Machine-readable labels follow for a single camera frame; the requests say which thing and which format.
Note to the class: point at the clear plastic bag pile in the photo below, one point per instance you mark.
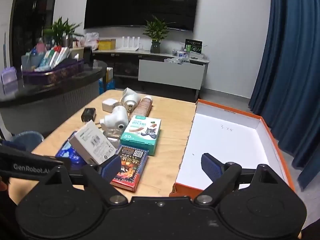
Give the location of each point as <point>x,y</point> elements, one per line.
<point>176,60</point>

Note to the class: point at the white product box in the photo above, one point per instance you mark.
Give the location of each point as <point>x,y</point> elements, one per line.
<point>91,142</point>

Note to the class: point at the blue trash bin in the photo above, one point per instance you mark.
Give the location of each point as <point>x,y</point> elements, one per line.
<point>25,141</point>

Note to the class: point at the blue plastic bag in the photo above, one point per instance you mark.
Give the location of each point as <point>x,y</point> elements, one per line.
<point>106,86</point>

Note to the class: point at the red playing card box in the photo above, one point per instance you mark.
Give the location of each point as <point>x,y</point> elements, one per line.
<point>130,166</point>

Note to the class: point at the potted plant in dark vase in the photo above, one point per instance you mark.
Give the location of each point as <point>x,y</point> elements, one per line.
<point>156,33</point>

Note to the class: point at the pink tube bottle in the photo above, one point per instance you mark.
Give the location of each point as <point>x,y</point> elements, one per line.
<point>142,107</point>

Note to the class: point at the purple tissue box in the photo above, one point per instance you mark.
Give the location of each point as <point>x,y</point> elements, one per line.
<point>8,76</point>

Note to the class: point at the green plaster box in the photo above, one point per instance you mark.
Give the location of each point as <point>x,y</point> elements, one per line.
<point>141,133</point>

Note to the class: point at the white cube charger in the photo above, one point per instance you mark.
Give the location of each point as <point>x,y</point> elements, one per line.
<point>109,105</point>

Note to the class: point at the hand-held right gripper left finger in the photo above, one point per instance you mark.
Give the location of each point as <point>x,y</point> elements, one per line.
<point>112,167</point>

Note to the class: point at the blue tin case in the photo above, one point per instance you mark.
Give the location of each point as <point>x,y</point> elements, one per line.
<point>72,156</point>

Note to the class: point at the blue curtain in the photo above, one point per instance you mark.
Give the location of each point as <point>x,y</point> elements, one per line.
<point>292,80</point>

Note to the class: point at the purple patterned tray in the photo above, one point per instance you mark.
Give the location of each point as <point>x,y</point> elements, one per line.
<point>52,73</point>

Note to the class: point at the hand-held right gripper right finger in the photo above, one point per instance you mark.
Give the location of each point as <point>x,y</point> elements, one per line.
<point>211,166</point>

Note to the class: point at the black green box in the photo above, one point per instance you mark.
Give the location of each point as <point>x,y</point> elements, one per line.
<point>193,46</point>

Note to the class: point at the dark glass door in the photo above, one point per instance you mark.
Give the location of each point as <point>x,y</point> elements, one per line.
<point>32,25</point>

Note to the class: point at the white router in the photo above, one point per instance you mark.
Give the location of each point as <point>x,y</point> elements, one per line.
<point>128,44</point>

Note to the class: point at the white red plastic bag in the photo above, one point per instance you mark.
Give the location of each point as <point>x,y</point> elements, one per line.
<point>91,40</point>

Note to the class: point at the orange white cardboard box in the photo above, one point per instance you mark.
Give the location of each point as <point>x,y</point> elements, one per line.
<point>225,140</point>

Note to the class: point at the white yellow cardboard box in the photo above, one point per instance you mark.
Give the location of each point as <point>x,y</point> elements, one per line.
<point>109,73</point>

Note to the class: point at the black charger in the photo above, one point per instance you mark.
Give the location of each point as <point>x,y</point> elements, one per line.
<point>88,115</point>

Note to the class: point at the clear glass bottle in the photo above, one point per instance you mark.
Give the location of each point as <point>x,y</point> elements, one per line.
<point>112,135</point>

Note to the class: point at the black round counter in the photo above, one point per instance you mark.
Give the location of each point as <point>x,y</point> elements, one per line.
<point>50,97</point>

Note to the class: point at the leafy potted plant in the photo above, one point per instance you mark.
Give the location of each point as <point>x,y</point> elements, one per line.
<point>61,28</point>

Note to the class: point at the white tv cabinet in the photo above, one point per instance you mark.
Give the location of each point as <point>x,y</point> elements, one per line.
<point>172,73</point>

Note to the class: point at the steel thermos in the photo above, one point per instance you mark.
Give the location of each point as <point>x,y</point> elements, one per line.
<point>67,40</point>

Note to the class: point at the black television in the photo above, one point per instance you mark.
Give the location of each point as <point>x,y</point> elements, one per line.
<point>140,2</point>

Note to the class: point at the row of colourful books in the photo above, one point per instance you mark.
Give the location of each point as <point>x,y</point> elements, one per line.
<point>53,57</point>

